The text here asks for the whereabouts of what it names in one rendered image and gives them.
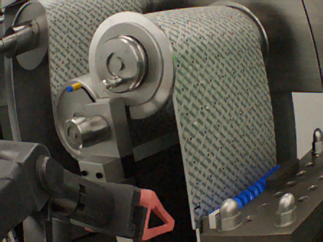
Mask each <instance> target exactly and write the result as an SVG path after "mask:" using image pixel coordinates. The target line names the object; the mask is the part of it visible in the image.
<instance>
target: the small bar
mask: <svg viewBox="0 0 323 242"><path fill-rule="evenodd" d="M298 168H299V158H290V159H289V160H288V161H286V163H284V164H283V165H282V166H281V167H280V168H278V169H277V170H276V171H274V172H273V173H272V174H271V175H269V177H268V178H266V180H265V188H266V189H277V188H278V187H279V186H280V185H281V184H282V183H283V182H284V181H286V179H287V178H288V177H290V176H291V174H293V173H294V172H296V170H297V169H298Z"/></svg>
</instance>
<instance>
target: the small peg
mask: <svg viewBox="0 0 323 242"><path fill-rule="evenodd" d="M121 85H122V79H121V77H120V76H114V77H111V78H108V79H105V80H102V81H101V82H100V88H101V90H102V91H107V90H109V89H113V88H116V87H119V86H121Z"/></svg>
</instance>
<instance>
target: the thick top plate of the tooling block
mask: <svg viewBox="0 0 323 242"><path fill-rule="evenodd" d="M311 151H312V148H311V150H309V152H308V153H306V154H305V155H304V156H303V158H301V159H300V160H299V168H298V169H297V170H296V172H294V173H293V174H291V176H290V177H288V178H287V179H286V181H284V182H283V183H282V184H281V185H280V186H279V187H278V188H277V189H266V190H264V191H263V192H262V193H260V194H259V195H258V196H257V197H255V198H254V199H253V200H251V201H250V202H248V203H247V204H246V205H245V206H243V207H242V208H241V209H239V211H240V212H241V213H242V214H241V216H242V225H241V226H240V228H237V229H235V230H232V231H226V232H218V231H217V230H216V229H214V228H211V229H209V230H207V231H206V232H204V233H201V234H200V235H199V238H200V242H310V241H311V240H312V238H313V237H314V236H315V235H316V234H317V233H318V232H319V231H320V230H321V228H322V226H323V152H321V153H317V154H313V153H311ZM287 193H291V194H292V195H293V196H294V199H295V201H294V202H295V203H294V205H295V206H296V217H297V218H296V220H295V222H294V223H291V224H290V225H288V226H284V227H280V228H277V227H275V226H274V223H275V213H276V212H277V211H278V203H279V202H280V198H281V197H282V196H283V195H285V194H287Z"/></svg>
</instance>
